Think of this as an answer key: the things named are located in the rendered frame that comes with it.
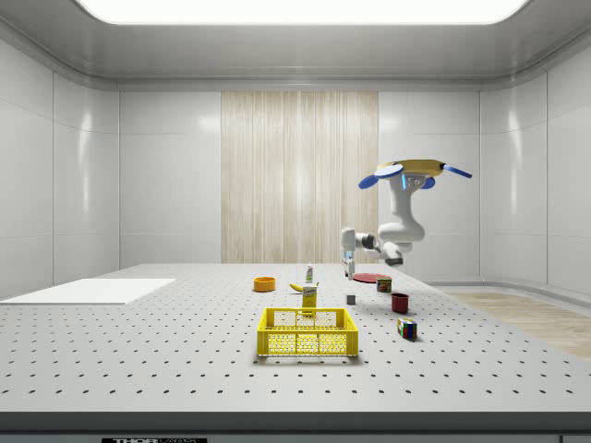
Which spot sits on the puzzle cube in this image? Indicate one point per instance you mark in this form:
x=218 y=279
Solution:
x=406 y=328

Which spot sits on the drone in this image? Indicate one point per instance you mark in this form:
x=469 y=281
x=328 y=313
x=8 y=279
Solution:
x=420 y=165

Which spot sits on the red plate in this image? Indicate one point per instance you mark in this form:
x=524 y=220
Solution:
x=367 y=278

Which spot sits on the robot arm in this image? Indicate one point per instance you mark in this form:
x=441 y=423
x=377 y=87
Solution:
x=402 y=207

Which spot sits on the yellow white carton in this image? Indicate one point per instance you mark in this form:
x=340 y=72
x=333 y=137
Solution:
x=309 y=297

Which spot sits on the small white bottle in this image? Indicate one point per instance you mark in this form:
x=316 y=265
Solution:
x=309 y=274

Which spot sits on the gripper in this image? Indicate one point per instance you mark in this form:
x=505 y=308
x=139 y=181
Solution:
x=348 y=266

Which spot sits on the flat-sided can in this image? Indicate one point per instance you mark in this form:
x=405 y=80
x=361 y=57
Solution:
x=383 y=286

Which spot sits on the red mug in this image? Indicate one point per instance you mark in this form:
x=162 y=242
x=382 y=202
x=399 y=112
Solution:
x=400 y=303

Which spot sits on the banana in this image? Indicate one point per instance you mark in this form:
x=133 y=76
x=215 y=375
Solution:
x=296 y=288

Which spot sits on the yellow bowl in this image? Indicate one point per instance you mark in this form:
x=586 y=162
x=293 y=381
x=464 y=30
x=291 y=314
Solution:
x=264 y=285

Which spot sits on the white board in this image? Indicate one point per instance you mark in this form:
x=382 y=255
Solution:
x=88 y=290

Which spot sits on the yellow basket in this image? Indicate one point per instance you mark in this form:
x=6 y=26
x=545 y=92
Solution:
x=307 y=343

